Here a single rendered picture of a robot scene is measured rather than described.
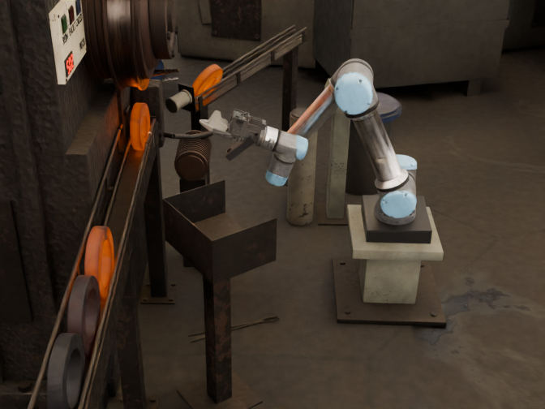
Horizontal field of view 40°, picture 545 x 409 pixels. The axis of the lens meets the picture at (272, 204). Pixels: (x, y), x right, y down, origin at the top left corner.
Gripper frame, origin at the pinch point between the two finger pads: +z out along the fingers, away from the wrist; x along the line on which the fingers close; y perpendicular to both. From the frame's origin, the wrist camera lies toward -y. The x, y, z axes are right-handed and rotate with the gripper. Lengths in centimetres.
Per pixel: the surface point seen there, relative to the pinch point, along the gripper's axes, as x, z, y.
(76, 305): 96, 19, -7
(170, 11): 5.5, 19.4, 34.1
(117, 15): 22, 32, 33
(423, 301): -1, -100, -44
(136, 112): 3.8, 21.3, -1.1
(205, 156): -24.8, -6.2, -23.3
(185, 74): -248, 6, -81
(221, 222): 38.6, -11.9, -11.1
